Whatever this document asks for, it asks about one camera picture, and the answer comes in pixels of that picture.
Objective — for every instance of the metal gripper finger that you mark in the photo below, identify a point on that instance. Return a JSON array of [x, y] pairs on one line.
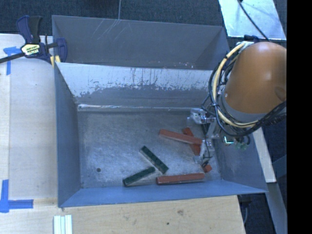
[[206, 150], [198, 117]]

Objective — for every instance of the pale wood flat board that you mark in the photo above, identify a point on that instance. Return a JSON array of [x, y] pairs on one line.
[[31, 130]]

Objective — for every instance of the dark green flat block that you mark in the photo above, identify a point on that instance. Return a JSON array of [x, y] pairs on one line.
[[154, 159], [139, 176]]

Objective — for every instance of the red-brown flat block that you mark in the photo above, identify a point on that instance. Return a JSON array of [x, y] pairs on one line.
[[179, 136], [195, 149], [180, 178]]

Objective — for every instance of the small red-brown block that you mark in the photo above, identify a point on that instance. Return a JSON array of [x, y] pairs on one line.
[[207, 168]]

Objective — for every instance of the grey metal bin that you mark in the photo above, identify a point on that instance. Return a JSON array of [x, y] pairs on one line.
[[117, 135]]

